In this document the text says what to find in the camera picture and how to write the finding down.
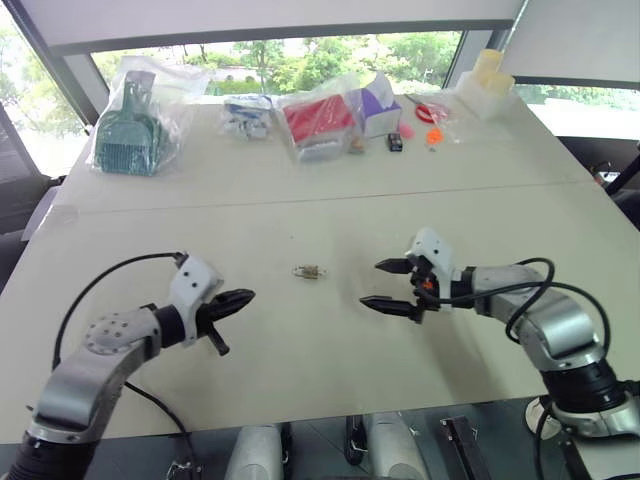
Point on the black metal bar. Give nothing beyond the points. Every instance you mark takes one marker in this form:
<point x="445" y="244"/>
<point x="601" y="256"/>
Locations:
<point x="465" y="450"/>

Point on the pink small object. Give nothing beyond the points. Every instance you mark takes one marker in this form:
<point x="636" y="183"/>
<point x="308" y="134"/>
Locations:
<point x="407" y="132"/>

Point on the blue white items in bag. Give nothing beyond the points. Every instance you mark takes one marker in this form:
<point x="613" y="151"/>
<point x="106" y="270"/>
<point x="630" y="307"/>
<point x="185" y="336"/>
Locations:
<point x="246" y="117"/>

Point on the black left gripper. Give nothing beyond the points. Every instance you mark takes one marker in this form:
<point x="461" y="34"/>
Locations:
<point x="209" y="320"/>

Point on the red box in plastic bag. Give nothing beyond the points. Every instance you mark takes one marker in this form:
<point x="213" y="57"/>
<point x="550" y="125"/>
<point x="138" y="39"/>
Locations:
<point x="317" y="122"/>

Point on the silver rounded robot leg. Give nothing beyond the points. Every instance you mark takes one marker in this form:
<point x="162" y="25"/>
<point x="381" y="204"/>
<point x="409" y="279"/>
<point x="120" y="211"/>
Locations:
<point x="395" y="447"/>
<point x="257" y="452"/>

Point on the black office chair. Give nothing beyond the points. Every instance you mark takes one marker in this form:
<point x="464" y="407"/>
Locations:
<point x="20" y="200"/>

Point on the purple white carton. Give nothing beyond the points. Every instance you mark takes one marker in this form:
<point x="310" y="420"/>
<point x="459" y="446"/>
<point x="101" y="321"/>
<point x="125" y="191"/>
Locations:
<point x="377" y="107"/>

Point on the white roller blind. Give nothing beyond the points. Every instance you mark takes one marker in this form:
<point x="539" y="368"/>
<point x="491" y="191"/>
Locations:
<point x="280" y="20"/>
<point x="575" y="37"/>

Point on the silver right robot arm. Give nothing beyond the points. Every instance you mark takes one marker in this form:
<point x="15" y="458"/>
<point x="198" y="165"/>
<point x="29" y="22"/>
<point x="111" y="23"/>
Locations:
<point x="560" y="320"/>

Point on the white round base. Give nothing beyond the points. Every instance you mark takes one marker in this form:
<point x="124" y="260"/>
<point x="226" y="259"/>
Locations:
<point x="542" y="417"/>

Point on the orange small object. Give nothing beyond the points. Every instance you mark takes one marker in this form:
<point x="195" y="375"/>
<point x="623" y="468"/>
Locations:
<point x="435" y="136"/>

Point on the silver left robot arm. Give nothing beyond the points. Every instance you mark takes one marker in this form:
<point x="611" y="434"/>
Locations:
<point x="75" y="390"/>

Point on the small brown object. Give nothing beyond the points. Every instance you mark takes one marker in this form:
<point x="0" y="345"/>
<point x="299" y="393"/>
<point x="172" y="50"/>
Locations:
<point x="356" y="146"/>

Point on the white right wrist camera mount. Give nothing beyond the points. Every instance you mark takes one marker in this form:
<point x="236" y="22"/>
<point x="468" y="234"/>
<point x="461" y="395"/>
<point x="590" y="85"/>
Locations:
<point x="435" y="252"/>

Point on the small black box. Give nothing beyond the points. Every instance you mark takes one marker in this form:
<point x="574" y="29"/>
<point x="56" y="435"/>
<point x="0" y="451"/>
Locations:
<point x="395" y="142"/>

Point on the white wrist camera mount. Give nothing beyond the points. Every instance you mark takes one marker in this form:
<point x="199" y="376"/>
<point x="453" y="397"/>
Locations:
<point x="435" y="252"/>
<point x="192" y="287"/>

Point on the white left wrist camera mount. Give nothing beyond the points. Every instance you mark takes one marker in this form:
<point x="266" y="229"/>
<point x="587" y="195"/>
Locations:
<point x="192" y="287"/>

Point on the green dustpan in plastic bag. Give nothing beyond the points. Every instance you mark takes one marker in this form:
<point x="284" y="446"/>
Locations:
<point x="131" y="135"/>

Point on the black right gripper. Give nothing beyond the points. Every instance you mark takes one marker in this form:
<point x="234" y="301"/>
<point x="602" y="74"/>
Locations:
<point x="424" y="292"/>

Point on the dark equipment beside table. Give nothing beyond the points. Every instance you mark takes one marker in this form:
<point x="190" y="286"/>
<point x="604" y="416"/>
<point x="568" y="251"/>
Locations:
<point x="622" y="185"/>

